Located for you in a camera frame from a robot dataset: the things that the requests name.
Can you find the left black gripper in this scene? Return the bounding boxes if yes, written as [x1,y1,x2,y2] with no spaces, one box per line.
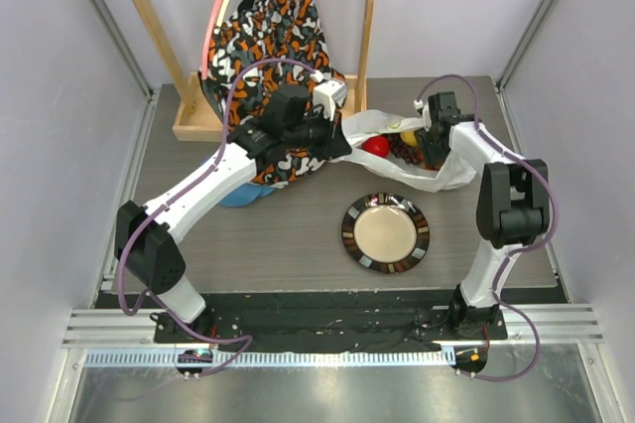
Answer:
[284,106,352,162]

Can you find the white plastic bag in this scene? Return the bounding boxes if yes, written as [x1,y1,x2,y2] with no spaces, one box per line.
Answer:
[334,109,476,193]

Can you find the red fake apple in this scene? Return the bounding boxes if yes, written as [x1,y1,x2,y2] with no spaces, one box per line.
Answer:
[361,135,390,158]

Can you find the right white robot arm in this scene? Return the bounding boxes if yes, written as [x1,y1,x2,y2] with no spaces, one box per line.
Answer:
[414,92,551,339]

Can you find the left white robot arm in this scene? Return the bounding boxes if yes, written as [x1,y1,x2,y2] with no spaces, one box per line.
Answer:
[114,79,351,343]

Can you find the yellow fake pear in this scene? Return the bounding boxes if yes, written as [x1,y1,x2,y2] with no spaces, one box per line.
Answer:
[400,131,419,148]

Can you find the purple fake grapes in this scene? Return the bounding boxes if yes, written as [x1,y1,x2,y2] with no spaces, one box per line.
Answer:
[385,133,424,166]

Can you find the striped rim ceramic plate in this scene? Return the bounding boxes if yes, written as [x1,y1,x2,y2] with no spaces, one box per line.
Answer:
[340,192,431,275]

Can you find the blue cloth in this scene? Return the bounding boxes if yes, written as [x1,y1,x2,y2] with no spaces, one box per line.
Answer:
[218,183,275,208]

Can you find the camouflage patterned cloth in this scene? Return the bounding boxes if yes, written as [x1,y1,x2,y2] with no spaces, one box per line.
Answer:
[200,0,345,188]

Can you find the wooden hanger rack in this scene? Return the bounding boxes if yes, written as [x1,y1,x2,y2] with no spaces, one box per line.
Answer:
[131,0,375,142]

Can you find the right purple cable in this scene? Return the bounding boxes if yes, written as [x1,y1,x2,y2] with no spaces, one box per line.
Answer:
[416,73,561,382]

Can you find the purple cable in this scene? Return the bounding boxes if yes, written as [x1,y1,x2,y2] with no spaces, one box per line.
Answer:
[116,58,328,377]
[416,73,561,382]

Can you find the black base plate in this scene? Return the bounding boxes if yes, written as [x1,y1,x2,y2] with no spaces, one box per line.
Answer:
[143,290,508,353]

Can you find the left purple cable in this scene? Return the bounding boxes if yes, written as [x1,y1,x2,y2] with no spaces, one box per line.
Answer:
[116,58,328,377]

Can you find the white slotted cable duct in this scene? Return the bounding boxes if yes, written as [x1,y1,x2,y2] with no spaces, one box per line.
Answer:
[83,347,455,368]

